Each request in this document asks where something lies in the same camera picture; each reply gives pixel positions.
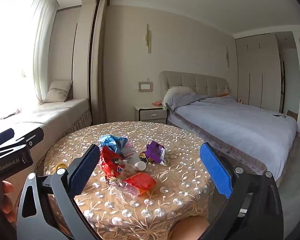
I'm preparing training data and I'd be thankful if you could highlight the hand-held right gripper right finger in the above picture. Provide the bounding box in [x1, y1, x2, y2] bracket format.
[199, 142, 285, 240]

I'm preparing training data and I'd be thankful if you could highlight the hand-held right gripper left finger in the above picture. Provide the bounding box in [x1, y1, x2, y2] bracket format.
[15, 144, 102, 240]

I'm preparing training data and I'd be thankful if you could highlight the red snack packet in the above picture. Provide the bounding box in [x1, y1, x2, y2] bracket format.
[100, 146, 127, 178]

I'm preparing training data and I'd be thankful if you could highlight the blue snack packet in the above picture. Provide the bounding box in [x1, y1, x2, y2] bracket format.
[98, 134, 128, 153]

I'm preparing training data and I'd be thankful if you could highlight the clear plastic wrap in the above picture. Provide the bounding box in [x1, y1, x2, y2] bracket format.
[110, 179, 141, 197]

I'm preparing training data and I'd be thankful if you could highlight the white and pink packet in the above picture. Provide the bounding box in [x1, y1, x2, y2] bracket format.
[119, 139, 141, 171]

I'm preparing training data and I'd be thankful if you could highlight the small white bottle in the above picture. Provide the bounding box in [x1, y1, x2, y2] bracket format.
[135, 160, 148, 172]

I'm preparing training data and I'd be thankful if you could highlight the orange-red snack packet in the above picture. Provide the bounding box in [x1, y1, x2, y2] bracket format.
[124, 172, 157, 191]

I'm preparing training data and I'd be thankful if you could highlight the small dark candy wrapper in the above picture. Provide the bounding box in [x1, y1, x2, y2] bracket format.
[139, 152, 152, 164]

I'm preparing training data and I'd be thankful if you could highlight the purple snack packet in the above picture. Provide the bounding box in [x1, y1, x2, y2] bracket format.
[145, 141, 168, 166]

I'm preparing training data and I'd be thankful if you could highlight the person's left hand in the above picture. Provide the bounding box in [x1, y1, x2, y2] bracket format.
[1, 181, 17, 223]

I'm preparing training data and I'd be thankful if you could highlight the bed with frilled skirt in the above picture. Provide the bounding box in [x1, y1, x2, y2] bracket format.
[160, 71, 299, 188]

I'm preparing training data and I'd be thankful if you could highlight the pale bed duvet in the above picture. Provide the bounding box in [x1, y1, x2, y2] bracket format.
[168, 94, 298, 180]

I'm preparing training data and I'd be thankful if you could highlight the window seat cushion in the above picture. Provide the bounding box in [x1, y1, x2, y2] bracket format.
[0, 98, 93, 145]

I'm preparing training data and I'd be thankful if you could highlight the person's leg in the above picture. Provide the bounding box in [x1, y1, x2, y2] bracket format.
[168, 215, 211, 240]

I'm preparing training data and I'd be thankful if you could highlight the round table with lace tablecloth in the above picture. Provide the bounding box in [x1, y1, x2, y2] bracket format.
[43, 121, 212, 240]

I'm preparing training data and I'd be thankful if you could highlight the beige throw pillow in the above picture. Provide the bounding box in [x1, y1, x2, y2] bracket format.
[43, 80, 74, 104]

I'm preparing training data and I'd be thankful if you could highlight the beige nightstand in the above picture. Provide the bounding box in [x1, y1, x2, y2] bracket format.
[133, 104, 169, 124]

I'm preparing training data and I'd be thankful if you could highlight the pale bed pillow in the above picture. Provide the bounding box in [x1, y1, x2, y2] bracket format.
[162, 86, 196, 111]

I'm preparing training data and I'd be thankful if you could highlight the beige padded headboard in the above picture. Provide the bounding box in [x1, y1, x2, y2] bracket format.
[160, 71, 229, 105]

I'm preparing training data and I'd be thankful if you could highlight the beige wardrobe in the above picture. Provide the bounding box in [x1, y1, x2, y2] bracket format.
[235, 32, 284, 113]

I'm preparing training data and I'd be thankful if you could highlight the white sheer curtain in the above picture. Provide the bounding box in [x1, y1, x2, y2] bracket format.
[0, 0, 83, 120]

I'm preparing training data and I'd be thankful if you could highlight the framed wall switch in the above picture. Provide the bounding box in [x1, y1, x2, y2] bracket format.
[138, 80, 153, 94]

